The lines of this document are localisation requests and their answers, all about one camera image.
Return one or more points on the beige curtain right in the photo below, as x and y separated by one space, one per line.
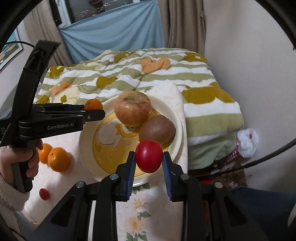
183 24

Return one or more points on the framed wall picture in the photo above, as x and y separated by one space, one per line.
11 50

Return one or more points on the beige curtain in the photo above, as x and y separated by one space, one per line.
183 24
40 25

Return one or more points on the white plastic bag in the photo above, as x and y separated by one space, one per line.
247 142

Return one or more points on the white floral tablecloth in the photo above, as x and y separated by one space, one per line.
149 210

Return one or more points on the beige curtain left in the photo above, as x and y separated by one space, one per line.
40 25

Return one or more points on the white fleece sleeve forearm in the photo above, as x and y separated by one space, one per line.
12 203

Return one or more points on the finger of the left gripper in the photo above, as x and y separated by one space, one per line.
91 115
57 107

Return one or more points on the green striped floral quilt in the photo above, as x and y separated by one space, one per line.
212 116

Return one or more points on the cream duck pattern plate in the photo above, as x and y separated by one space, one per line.
105 144

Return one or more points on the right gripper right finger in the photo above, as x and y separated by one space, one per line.
172 174

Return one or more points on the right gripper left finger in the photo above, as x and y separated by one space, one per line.
125 172

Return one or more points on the person's left hand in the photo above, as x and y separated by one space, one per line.
10 156

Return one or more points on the large red-yellow apple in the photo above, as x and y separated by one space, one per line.
132 108

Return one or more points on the blue cloth curtain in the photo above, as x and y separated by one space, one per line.
131 27

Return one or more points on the window frame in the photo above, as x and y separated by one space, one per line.
67 12

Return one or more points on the brown kiwi fruit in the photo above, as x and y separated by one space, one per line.
157 128

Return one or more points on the small red cherry tomato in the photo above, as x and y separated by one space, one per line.
44 194

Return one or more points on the small mandarin orange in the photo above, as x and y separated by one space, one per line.
93 104

